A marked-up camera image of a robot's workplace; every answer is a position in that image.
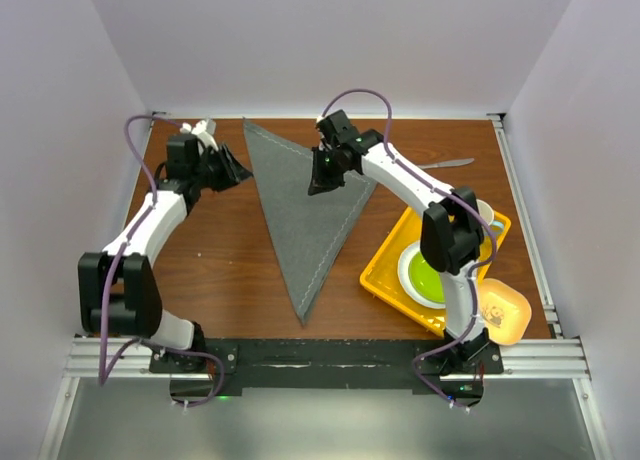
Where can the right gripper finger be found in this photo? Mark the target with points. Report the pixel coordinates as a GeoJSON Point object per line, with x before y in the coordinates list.
{"type": "Point", "coordinates": [318, 182]}
{"type": "Point", "coordinates": [333, 181]}

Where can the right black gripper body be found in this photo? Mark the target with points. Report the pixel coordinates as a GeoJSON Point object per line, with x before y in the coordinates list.
{"type": "Point", "coordinates": [339, 168]}

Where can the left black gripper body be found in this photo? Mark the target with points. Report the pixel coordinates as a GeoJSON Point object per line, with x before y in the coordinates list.
{"type": "Point", "coordinates": [212, 170]}

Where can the grey cloth napkin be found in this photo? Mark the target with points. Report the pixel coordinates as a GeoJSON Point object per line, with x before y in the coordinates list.
{"type": "Point", "coordinates": [307, 232]}

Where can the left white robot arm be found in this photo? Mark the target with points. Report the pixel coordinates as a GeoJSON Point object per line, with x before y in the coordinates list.
{"type": "Point", "coordinates": [118, 292]}

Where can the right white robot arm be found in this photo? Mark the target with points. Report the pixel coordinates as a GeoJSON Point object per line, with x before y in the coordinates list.
{"type": "Point", "coordinates": [452, 229]}

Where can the yellow plastic tray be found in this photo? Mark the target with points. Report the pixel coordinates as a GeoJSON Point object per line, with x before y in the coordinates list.
{"type": "Point", "coordinates": [380, 275]}

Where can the white plate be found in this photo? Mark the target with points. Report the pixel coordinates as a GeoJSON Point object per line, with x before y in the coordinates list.
{"type": "Point", "coordinates": [402, 272]}

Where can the silver table knife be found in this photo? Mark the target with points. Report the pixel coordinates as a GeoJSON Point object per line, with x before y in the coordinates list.
{"type": "Point", "coordinates": [447, 164]}

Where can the green plate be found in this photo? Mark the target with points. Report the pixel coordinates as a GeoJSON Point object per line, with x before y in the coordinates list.
{"type": "Point", "coordinates": [425, 280]}

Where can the white cup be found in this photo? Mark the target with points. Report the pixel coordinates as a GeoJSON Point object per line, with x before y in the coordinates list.
{"type": "Point", "coordinates": [488, 214]}

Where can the orange square plate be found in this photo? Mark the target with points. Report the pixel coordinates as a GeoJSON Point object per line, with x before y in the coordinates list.
{"type": "Point", "coordinates": [506, 312]}

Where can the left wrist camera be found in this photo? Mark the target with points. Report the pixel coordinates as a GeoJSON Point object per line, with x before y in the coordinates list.
{"type": "Point", "coordinates": [187, 150]}

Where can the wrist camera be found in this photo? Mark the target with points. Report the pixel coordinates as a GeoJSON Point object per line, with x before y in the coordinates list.
{"type": "Point", "coordinates": [337, 127]}
{"type": "Point", "coordinates": [187, 150]}

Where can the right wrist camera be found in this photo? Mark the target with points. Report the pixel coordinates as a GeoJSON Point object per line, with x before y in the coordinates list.
{"type": "Point", "coordinates": [337, 127]}

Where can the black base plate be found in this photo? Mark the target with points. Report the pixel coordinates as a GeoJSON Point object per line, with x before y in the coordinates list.
{"type": "Point", "coordinates": [330, 364]}

